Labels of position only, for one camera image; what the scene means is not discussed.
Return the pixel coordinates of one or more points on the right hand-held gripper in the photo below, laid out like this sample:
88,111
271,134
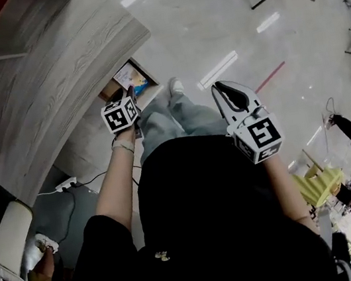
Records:
262,136

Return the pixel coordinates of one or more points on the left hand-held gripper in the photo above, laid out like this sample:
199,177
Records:
120,116

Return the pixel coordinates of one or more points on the blue booklet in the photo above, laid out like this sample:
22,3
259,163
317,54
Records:
129,77

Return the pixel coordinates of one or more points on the wooden drawer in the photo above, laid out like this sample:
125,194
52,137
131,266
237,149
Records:
150,90

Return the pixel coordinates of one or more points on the person's left forearm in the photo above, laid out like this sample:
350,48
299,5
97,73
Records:
113,187

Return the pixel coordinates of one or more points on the person's right forearm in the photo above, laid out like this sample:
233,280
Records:
287,191

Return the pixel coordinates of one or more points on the person's right leg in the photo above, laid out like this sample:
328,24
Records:
198,115

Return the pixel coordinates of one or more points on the person's leg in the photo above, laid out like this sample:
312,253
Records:
198,115
157,129

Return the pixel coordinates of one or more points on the person's left leg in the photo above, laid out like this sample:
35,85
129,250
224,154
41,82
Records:
157,129

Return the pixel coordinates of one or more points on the beige wristband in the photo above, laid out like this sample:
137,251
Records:
123,145

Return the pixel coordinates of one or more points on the person's right white shoe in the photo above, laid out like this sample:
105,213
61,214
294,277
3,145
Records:
176,85

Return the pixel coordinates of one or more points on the grey wooden desk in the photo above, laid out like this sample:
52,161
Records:
52,91

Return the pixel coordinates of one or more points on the white power strip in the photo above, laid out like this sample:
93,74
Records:
67,184

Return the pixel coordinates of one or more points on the person's black shirt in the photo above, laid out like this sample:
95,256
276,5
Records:
208,214

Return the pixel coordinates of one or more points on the yellow chair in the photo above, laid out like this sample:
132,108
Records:
318,185

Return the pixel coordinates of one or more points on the dark grey floor mat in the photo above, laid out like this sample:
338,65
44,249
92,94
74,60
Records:
59,224

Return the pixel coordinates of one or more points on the white ribbed cylinder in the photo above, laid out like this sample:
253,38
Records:
10,233

